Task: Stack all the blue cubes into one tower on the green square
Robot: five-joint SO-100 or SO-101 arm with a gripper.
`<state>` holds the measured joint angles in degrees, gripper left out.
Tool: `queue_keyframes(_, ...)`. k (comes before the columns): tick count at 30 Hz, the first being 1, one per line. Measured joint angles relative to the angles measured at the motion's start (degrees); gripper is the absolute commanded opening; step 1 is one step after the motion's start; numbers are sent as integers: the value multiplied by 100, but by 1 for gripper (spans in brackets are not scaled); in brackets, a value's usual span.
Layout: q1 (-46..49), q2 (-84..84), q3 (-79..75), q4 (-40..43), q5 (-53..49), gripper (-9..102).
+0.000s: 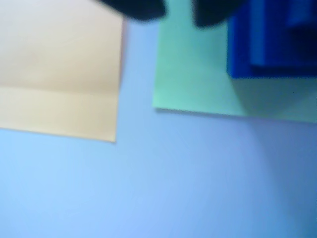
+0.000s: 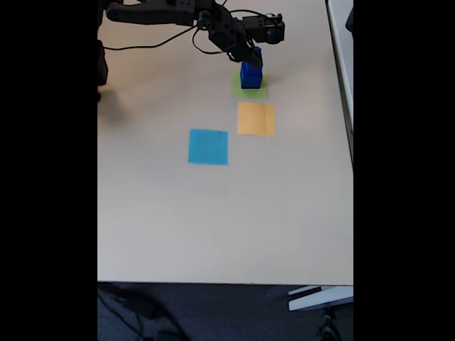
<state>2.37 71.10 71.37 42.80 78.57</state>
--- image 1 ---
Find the small blue cube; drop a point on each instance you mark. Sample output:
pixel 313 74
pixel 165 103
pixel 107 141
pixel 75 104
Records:
pixel 302 12

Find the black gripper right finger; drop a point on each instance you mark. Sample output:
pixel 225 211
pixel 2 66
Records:
pixel 213 11

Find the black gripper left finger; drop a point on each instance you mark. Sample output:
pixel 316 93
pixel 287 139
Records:
pixel 141 8

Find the large blue cube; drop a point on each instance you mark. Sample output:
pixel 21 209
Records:
pixel 237 49

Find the green paper square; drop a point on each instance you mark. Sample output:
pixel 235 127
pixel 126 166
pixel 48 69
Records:
pixel 193 74

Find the orange paper square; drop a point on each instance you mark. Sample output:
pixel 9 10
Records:
pixel 57 74

